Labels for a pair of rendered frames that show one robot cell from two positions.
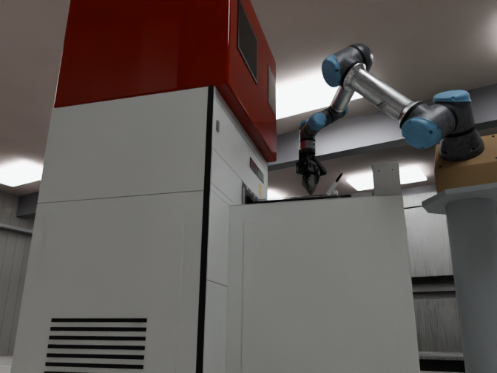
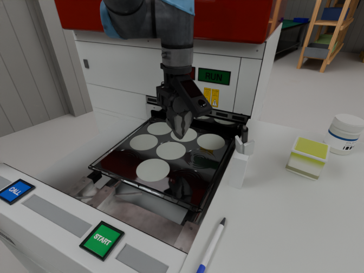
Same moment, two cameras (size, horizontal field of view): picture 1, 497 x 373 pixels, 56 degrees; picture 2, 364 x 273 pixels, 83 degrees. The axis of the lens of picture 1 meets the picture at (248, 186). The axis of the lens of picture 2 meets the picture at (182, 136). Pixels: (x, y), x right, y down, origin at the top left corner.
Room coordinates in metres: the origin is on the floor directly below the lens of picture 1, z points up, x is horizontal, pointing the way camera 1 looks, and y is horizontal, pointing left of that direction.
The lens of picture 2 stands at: (2.15, -0.79, 1.33)
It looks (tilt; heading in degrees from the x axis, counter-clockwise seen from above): 34 degrees down; 100
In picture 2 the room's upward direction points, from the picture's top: straight up
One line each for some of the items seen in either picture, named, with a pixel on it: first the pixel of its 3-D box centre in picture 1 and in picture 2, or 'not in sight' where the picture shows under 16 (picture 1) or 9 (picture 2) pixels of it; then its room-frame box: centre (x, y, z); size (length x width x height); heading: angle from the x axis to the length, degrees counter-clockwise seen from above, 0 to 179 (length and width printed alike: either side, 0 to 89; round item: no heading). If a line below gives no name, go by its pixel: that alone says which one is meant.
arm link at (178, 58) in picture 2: (308, 147); (176, 56); (2.05, -0.28, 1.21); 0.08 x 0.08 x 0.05
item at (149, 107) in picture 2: (257, 212); (190, 122); (2.07, -0.04, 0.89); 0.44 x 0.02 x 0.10; 164
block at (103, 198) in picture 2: not in sight; (100, 201); (1.89, -0.48, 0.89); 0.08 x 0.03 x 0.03; 74
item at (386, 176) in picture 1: (387, 201); (66, 234); (1.86, -0.58, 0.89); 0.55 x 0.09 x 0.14; 164
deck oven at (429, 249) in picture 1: (418, 283); not in sight; (6.65, -2.41, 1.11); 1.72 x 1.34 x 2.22; 58
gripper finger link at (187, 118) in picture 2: (305, 185); (181, 121); (2.06, -0.27, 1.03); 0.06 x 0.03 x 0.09; 137
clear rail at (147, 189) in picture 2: not in sight; (138, 186); (1.97, -0.42, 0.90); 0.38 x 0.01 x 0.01; 164
